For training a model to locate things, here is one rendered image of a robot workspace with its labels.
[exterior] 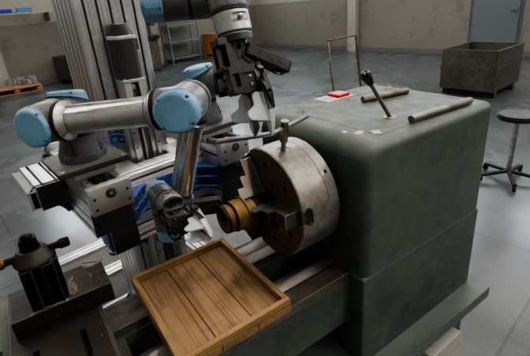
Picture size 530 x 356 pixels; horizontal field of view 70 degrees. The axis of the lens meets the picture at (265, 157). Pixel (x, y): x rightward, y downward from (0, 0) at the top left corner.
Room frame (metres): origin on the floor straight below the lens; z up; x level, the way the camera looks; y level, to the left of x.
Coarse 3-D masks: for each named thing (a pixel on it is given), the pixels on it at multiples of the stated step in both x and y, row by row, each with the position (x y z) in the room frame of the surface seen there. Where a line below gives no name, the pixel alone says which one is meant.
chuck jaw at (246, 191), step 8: (240, 160) 0.97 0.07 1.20; (248, 160) 0.98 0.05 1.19; (240, 168) 0.97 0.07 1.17; (248, 168) 0.96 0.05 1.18; (256, 168) 0.97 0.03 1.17; (240, 176) 0.97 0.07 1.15; (248, 176) 0.95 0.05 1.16; (256, 176) 0.95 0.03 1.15; (240, 184) 0.94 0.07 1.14; (248, 184) 0.93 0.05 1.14; (256, 184) 0.94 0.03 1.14; (240, 192) 0.91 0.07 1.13; (248, 192) 0.92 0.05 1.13; (256, 192) 0.92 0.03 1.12
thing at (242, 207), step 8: (232, 200) 0.89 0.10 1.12; (240, 200) 0.88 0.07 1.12; (248, 200) 0.90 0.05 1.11; (224, 208) 0.86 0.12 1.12; (232, 208) 0.86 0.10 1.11; (240, 208) 0.86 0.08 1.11; (248, 208) 0.86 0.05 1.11; (224, 216) 0.90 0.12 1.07; (232, 216) 0.84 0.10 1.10; (240, 216) 0.84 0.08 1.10; (248, 216) 0.85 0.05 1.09; (224, 224) 0.88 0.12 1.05; (232, 224) 0.83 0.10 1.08; (240, 224) 0.84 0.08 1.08; (248, 224) 0.86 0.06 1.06; (232, 232) 0.84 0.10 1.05
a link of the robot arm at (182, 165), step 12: (204, 120) 1.13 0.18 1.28; (192, 132) 1.12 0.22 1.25; (180, 144) 1.13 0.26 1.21; (192, 144) 1.12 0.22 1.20; (180, 156) 1.13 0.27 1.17; (192, 156) 1.13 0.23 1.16; (180, 168) 1.13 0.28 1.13; (192, 168) 1.14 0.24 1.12; (180, 180) 1.13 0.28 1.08; (192, 180) 1.15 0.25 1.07; (180, 192) 1.13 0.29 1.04
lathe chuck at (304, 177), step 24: (264, 144) 1.00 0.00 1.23; (288, 144) 0.96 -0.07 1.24; (264, 168) 0.94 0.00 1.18; (288, 168) 0.87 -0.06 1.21; (312, 168) 0.89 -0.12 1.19; (264, 192) 0.99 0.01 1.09; (288, 192) 0.85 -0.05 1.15; (312, 192) 0.84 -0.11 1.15; (312, 216) 0.82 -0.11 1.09; (264, 240) 0.97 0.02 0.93; (288, 240) 0.86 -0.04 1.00; (312, 240) 0.84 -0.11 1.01
